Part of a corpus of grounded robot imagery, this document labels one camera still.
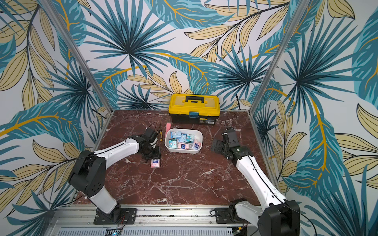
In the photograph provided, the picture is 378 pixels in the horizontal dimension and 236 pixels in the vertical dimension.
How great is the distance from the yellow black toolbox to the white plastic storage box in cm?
9

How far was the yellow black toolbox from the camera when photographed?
3.30 feet

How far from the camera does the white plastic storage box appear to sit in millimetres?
964
